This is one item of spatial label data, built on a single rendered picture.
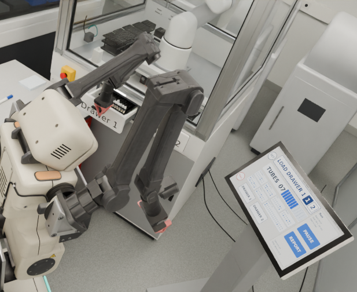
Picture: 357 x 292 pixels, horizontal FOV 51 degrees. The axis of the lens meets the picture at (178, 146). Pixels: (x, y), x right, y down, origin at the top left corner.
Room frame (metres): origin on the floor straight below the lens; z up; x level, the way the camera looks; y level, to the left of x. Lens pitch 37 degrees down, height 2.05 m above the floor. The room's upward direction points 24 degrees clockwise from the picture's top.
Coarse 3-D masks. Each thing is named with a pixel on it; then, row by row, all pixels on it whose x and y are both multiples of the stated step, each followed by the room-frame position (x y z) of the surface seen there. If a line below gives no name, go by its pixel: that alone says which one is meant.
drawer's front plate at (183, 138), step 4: (156, 132) 1.64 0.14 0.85; (180, 136) 1.61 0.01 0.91; (184, 136) 1.61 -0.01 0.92; (188, 136) 1.61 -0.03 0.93; (180, 140) 1.61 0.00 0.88; (184, 140) 1.60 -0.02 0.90; (180, 144) 1.61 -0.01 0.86; (184, 144) 1.60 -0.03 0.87; (176, 148) 1.61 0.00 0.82; (180, 148) 1.60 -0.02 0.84; (184, 148) 1.61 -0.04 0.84
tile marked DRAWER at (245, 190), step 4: (244, 184) 1.32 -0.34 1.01; (240, 188) 1.30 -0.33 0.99; (244, 188) 1.30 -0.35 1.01; (248, 188) 1.30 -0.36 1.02; (240, 192) 1.29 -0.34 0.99; (244, 192) 1.28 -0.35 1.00; (248, 192) 1.28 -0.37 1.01; (252, 192) 1.28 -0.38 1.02; (244, 196) 1.27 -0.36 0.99; (248, 196) 1.26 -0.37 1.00; (252, 196) 1.26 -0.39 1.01; (248, 200) 1.25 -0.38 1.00
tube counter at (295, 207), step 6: (282, 186) 1.28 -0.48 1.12; (282, 192) 1.26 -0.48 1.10; (288, 192) 1.25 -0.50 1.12; (282, 198) 1.23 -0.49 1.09; (288, 198) 1.23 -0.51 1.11; (294, 198) 1.23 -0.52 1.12; (288, 204) 1.21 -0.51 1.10; (294, 204) 1.20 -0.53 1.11; (294, 210) 1.18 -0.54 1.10; (300, 210) 1.17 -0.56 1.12; (300, 216) 1.15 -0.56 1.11; (306, 216) 1.15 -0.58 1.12
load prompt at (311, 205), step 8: (280, 160) 1.39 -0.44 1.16; (280, 168) 1.36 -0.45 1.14; (288, 168) 1.35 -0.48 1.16; (288, 176) 1.32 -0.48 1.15; (296, 176) 1.31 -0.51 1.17; (296, 184) 1.28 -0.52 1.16; (296, 192) 1.25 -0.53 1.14; (304, 192) 1.24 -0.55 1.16; (304, 200) 1.21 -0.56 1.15; (312, 200) 1.20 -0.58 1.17; (312, 208) 1.18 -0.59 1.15; (320, 208) 1.17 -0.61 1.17
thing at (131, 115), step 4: (100, 88) 1.74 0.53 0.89; (92, 92) 1.67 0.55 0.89; (96, 92) 1.70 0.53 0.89; (100, 92) 1.74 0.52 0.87; (96, 96) 1.71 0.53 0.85; (136, 108) 1.70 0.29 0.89; (128, 112) 1.72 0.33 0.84; (132, 112) 1.65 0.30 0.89; (128, 116) 1.62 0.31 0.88; (132, 116) 1.66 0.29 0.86; (128, 120) 1.63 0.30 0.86; (124, 124) 1.59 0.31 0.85
